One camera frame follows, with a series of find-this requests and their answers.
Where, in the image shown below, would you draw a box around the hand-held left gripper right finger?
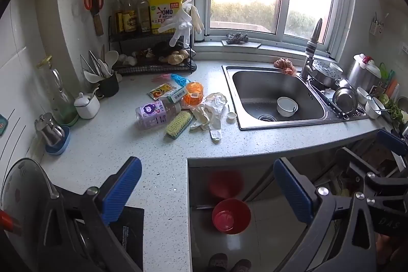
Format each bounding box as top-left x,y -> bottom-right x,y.
273,158 -> 378,272

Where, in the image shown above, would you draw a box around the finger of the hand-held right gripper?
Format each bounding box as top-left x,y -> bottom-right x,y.
336,147 -> 383,178
376,129 -> 408,161

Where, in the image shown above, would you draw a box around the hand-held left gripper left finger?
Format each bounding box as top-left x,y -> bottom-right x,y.
36,156 -> 144,272

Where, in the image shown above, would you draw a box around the green vegetables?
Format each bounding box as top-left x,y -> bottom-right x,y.
379,94 -> 408,129

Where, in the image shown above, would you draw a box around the small white bowl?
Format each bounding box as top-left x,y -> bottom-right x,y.
356,87 -> 372,105
365,97 -> 388,119

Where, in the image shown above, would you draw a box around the under-sink cabinet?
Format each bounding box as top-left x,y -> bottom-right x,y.
187,124 -> 408,212

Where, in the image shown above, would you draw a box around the black flat appliance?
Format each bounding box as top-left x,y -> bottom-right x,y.
110,203 -> 145,272

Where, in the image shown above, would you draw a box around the black sink rack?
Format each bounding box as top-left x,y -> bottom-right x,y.
314,84 -> 367,120

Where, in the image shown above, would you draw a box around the steel bowl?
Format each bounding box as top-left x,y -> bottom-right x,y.
331,86 -> 359,115

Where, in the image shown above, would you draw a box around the red plastic basin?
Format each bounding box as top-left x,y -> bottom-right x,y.
211,198 -> 252,235

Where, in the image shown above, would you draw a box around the steel pot with white lid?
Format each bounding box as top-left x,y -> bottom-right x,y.
347,54 -> 382,92

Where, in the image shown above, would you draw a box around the blue plastic dish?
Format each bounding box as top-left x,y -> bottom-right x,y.
45,125 -> 71,155

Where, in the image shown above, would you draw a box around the purple label plastic bottle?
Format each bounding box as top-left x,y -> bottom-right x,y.
135,100 -> 182,131

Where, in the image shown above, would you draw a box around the yellow green scrub brush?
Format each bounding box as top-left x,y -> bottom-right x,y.
164,110 -> 194,140

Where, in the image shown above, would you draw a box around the white ceramic bowl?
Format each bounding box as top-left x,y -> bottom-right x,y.
276,96 -> 298,117

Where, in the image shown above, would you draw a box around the white lidded jar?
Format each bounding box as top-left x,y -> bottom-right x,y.
74,92 -> 101,120

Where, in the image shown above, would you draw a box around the brown slipper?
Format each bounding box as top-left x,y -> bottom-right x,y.
230,258 -> 252,272
208,253 -> 228,272

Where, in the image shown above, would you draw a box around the small steel pitcher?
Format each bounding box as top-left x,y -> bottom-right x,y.
34,113 -> 66,147

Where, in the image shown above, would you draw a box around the steel steamer pot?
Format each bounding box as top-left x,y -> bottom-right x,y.
308,59 -> 348,89

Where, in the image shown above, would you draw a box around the glass pot lid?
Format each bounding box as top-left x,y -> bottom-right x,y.
0,157 -> 61,260

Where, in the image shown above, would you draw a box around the stainless steel sink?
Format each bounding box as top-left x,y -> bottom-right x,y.
221,64 -> 370,131

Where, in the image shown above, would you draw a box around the black utensil cup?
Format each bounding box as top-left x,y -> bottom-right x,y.
98,73 -> 120,98

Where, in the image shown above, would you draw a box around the yellow seasoning packet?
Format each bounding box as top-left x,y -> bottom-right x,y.
147,82 -> 176,100

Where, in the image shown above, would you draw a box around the green white small box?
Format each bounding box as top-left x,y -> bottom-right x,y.
158,86 -> 188,103

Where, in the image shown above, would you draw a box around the cream latex glove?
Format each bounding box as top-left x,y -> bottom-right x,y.
190,103 -> 224,142

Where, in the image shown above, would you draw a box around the clear glass oil bottle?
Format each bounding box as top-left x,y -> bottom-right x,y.
36,55 -> 79,126

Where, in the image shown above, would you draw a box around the orange plastic jar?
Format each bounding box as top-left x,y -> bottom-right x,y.
180,81 -> 205,110

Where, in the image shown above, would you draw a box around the orange dish cloth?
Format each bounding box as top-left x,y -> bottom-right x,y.
273,57 -> 297,76

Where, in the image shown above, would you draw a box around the blue plastic packet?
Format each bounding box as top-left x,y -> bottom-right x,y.
170,73 -> 191,88

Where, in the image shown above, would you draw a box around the steel faucet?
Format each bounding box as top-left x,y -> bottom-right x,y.
300,18 -> 323,80

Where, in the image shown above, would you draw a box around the steel utensil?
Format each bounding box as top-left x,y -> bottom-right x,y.
88,50 -> 103,75
80,55 -> 97,75

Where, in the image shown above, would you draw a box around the white rice paddle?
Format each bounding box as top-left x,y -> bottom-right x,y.
105,50 -> 119,75

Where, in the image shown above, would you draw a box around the tan root vegetable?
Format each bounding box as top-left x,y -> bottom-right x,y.
158,49 -> 189,65

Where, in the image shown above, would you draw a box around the dark bag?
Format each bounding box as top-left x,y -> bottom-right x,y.
152,41 -> 185,57

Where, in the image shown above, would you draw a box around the grey steel wool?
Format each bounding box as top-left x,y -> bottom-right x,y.
226,32 -> 250,45

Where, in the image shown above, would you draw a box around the white hanging glove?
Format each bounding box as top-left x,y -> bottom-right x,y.
158,9 -> 195,48
182,0 -> 205,34

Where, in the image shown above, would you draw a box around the dark sauce bottle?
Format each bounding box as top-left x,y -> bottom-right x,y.
112,0 -> 125,34

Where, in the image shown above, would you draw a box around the yellow label oil bottle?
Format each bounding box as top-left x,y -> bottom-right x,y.
123,0 -> 138,33

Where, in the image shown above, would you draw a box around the black cap glass bottle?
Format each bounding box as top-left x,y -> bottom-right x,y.
137,0 -> 152,33

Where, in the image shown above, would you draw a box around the yellow detergent bottle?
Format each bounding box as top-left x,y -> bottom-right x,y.
149,0 -> 184,35

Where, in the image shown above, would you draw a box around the white wall holder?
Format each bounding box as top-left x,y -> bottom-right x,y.
370,12 -> 389,36

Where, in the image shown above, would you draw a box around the black wire rack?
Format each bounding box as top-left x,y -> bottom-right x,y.
108,14 -> 196,75

